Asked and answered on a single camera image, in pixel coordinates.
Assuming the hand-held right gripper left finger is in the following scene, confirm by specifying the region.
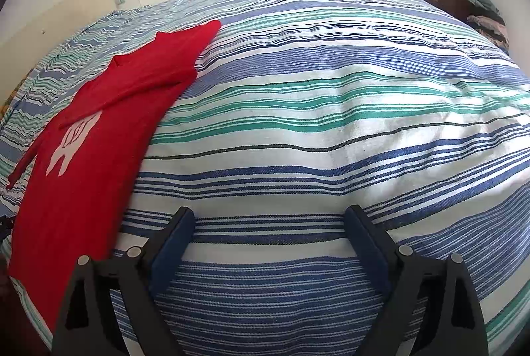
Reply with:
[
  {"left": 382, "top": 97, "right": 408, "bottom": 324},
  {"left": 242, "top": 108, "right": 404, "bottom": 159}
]
[{"left": 52, "top": 206, "right": 195, "bottom": 356}]

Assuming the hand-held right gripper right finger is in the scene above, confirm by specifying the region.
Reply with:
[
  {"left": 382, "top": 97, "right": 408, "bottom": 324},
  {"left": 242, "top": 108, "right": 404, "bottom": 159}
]
[{"left": 344, "top": 205, "right": 488, "bottom": 356}]

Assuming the red sweater with white print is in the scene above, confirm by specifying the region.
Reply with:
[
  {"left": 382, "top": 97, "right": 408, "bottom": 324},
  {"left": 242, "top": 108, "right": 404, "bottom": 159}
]
[{"left": 6, "top": 20, "right": 223, "bottom": 334}]

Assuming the pile of folded clothes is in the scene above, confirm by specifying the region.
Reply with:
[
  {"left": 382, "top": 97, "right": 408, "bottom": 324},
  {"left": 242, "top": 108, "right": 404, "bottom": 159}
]
[{"left": 440, "top": 0, "right": 511, "bottom": 51}]

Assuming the orange floral bed sheet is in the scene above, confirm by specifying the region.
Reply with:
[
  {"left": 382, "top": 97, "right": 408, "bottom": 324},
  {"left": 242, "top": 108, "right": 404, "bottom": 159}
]
[{"left": 0, "top": 78, "right": 26, "bottom": 113}]

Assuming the blue green striped bed cover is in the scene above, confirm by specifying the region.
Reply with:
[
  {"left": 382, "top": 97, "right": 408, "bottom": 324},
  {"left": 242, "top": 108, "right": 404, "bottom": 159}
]
[{"left": 0, "top": 0, "right": 530, "bottom": 352}]

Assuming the beige headboard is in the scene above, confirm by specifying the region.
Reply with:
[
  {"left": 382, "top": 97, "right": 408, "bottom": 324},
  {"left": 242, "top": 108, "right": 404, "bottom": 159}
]
[{"left": 0, "top": 0, "right": 117, "bottom": 105}]

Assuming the dark wooden dresser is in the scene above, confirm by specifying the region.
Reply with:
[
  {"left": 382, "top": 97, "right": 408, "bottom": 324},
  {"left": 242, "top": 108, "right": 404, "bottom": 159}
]
[{"left": 424, "top": 0, "right": 478, "bottom": 24}]

